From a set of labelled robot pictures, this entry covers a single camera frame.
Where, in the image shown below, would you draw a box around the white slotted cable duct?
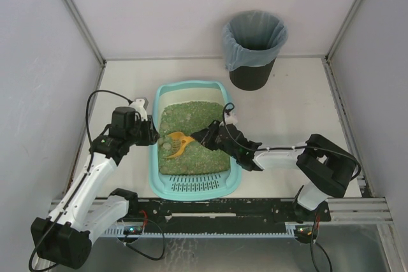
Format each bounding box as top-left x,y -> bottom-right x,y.
101,218 -> 312,238

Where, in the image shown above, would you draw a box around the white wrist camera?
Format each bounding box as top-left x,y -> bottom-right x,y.
224,112 -> 238,125
129,97 -> 149,121

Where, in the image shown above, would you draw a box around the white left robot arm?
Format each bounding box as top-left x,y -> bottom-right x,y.
31,98 -> 159,269

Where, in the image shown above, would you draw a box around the aluminium frame extrusion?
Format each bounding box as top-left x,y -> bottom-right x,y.
328,198 -> 393,224

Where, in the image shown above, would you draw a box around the yellow slotted litter scoop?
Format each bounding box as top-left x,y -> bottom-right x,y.
165,131 -> 195,159

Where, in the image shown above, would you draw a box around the black trash bin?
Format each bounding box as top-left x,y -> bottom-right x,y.
229,59 -> 275,91

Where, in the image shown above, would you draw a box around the blue trash bag liner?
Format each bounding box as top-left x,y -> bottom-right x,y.
221,10 -> 288,72

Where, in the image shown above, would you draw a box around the teal plastic litter box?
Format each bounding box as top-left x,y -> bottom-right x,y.
149,80 -> 242,201

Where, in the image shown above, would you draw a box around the black camera cable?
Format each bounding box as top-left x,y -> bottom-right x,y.
221,102 -> 362,187
29,89 -> 135,272

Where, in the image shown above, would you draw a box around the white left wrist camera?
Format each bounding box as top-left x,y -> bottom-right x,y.
129,97 -> 149,121

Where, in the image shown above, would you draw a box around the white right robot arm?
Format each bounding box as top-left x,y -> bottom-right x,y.
191,120 -> 361,222

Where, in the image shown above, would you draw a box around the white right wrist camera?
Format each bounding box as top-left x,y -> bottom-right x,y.
224,112 -> 238,125

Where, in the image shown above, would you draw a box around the green cat litter pellets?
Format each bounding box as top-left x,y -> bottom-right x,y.
157,101 -> 230,175

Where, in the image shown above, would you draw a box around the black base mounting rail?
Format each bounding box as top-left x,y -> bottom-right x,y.
121,198 -> 317,226

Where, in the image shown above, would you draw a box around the black right camera cable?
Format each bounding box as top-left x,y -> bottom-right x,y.
221,102 -> 362,187

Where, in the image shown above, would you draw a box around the black left camera cable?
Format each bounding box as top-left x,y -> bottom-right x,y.
29,89 -> 135,272

